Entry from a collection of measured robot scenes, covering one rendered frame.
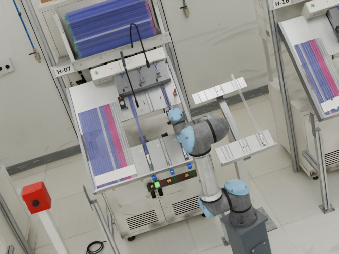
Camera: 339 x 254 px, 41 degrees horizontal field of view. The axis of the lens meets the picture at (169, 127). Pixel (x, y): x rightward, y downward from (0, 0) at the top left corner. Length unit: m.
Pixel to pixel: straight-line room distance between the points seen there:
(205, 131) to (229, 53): 2.66
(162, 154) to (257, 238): 0.75
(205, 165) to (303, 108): 1.27
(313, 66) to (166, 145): 1.06
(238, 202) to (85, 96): 1.22
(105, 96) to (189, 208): 1.03
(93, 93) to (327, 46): 1.53
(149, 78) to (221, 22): 1.84
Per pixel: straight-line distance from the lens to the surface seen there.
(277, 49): 3.20
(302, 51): 3.07
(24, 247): 3.71
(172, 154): 2.77
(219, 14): 4.55
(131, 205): 3.24
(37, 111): 4.69
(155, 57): 2.91
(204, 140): 2.08
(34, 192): 2.94
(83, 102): 2.96
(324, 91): 2.98
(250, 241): 2.50
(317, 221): 3.25
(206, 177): 2.22
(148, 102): 2.88
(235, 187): 2.35
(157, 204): 3.26
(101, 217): 2.90
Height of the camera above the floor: 2.18
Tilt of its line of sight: 27 degrees down
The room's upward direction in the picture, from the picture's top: 17 degrees counter-clockwise
